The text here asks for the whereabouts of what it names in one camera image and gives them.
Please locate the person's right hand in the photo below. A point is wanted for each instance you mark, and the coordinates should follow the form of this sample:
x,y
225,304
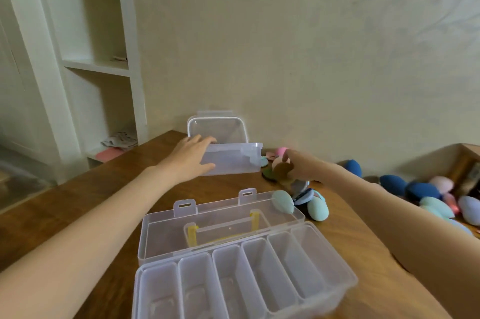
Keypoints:
x,y
307,167

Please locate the small clear plastic box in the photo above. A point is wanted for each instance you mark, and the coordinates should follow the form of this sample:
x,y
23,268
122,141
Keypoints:
x,y
232,159

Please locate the pile of makeup sponges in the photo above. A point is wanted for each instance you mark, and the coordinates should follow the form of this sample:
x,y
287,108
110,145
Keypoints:
x,y
318,210

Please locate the person's left hand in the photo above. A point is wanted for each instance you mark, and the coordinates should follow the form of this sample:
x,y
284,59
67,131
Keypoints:
x,y
189,159

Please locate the pink flat pad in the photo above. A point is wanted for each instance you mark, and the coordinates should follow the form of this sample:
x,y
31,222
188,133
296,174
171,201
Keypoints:
x,y
108,153

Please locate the small wooden rack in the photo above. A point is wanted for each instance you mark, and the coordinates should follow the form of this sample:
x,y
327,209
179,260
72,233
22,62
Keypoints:
x,y
470,150

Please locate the person's left forearm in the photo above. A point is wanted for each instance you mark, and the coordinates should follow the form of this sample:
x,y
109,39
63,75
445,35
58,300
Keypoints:
x,y
75,247

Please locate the clear divided organizer box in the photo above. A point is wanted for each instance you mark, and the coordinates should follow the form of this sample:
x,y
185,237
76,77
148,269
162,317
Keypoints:
x,y
210,277

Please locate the crumpled printed paper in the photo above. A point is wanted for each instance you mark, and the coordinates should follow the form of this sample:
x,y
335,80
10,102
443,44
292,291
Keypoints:
x,y
120,139

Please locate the white shelf unit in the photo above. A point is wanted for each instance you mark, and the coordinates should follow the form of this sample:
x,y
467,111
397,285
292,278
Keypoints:
x,y
131,30

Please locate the person's right forearm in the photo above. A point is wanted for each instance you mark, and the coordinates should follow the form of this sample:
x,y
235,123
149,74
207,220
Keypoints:
x,y
412,240

